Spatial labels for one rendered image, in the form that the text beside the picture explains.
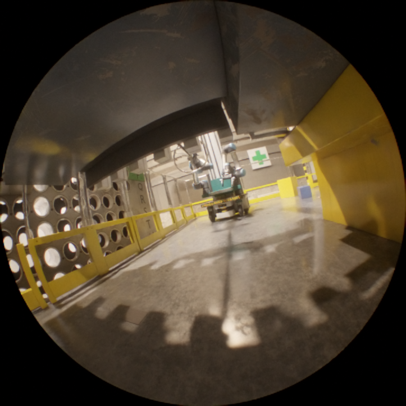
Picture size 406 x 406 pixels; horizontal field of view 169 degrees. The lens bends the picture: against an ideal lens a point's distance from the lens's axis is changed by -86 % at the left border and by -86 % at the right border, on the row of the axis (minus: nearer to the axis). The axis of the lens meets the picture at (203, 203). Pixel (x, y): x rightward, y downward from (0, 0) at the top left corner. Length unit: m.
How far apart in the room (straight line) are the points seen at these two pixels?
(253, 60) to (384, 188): 0.71
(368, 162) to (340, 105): 0.40
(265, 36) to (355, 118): 0.29
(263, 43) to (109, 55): 0.29
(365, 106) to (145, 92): 0.56
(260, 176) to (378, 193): 7.89
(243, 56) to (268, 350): 0.59
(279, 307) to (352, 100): 0.60
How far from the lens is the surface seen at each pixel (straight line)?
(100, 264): 1.20
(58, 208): 2.62
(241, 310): 0.48
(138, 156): 0.77
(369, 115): 0.43
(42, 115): 0.50
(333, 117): 0.51
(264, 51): 0.31
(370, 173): 0.82
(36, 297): 1.05
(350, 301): 0.50
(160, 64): 0.38
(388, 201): 0.80
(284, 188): 3.22
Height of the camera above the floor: 0.35
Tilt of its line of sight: level
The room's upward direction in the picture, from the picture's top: 14 degrees counter-clockwise
